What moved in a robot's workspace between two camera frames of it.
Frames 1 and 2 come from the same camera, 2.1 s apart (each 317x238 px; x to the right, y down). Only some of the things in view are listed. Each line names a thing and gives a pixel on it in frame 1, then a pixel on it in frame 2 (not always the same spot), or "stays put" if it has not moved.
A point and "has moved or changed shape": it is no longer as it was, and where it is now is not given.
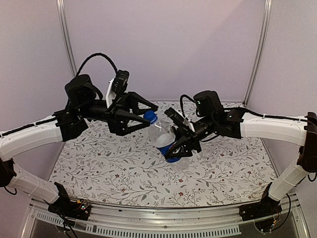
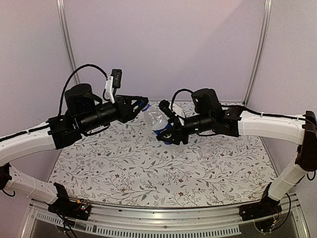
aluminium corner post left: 62,9 stays put
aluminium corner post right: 259,61 stays put
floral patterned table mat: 124,170 stays put
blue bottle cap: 151,116 has moved or changed shape
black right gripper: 189,141 to 177,131
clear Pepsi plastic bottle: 161,137 to 156,120
